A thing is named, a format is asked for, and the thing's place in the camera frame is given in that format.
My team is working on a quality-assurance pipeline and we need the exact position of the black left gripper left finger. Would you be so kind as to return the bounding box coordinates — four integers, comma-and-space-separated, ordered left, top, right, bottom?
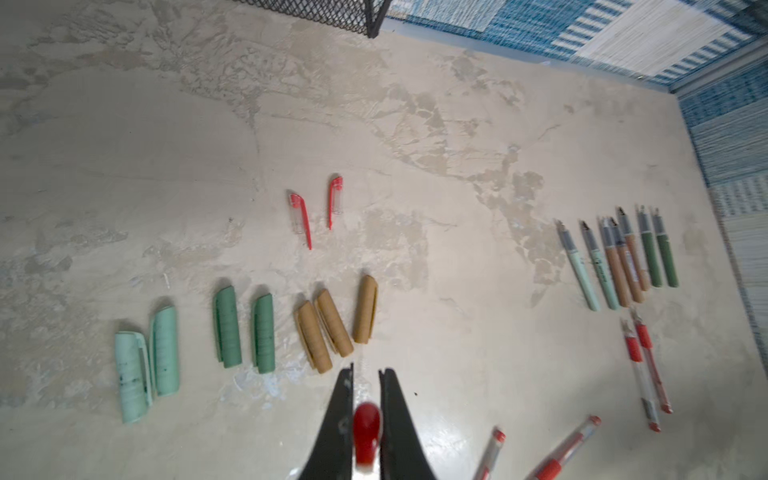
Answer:
299, 364, 354, 480

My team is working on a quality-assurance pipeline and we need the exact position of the red pen cap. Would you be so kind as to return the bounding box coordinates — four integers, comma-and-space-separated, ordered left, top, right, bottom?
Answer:
289, 192, 312, 250
353, 402, 383, 472
327, 175, 344, 230

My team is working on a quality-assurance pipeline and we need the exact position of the red pen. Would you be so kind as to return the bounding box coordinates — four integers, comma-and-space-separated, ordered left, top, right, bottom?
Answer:
473, 427, 506, 480
621, 319, 661, 433
528, 415, 602, 480
630, 307, 673, 414

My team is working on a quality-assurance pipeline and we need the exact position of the tan highlighter pen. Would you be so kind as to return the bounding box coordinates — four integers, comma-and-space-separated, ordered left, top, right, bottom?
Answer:
598, 217, 631, 308
617, 207, 650, 291
610, 217, 645, 303

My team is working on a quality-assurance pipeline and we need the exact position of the dark green marker pen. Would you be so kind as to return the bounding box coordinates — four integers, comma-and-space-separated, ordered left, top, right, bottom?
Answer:
637, 205, 662, 288

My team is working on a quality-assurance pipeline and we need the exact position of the mint highlighter pen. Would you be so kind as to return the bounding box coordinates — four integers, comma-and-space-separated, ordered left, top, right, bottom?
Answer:
555, 220, 600, 311
580, 220, 619, 310

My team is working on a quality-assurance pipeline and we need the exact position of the tan highlighter pen top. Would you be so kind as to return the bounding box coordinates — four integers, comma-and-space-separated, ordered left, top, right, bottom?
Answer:
617, 207, 650, 291

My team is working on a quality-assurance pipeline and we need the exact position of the mint pen cap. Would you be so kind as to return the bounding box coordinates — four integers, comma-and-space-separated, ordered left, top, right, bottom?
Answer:
150, 306, 181, 397
115, 331, 153, 424

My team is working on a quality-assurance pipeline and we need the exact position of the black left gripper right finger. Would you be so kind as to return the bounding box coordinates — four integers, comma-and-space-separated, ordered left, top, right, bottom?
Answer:
379, 368, 436, 480

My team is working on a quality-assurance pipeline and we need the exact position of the black wire mesh shelf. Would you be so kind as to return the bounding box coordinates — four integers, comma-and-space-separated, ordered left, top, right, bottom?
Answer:
244, 0, 392, 39

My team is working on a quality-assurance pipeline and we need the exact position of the green marker cap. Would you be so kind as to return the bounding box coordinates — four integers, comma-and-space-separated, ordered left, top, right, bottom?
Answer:
213, 286, 242, 368
251, 294, 276, 374

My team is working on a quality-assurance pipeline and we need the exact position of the tan marker cap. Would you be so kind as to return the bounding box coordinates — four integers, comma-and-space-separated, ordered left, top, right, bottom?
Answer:
315, 289, 354, 357
294, 301, 332, 374

